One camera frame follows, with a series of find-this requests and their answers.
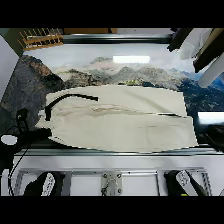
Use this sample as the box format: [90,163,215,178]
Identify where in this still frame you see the cream pants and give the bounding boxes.
[34,83,200,155]

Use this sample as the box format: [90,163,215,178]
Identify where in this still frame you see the brown clothes hanger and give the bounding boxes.
[18,28,64,52]

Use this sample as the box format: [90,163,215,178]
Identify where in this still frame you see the black garment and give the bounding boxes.
[167,28,194,53]

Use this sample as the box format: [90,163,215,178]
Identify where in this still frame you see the white garment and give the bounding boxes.
[179,28,214,61]

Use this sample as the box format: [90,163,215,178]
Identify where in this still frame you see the dark brown garment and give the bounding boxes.
[193,28,224,74]

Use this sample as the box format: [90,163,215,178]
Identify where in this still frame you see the black cable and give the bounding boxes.
[7,146,32,197]

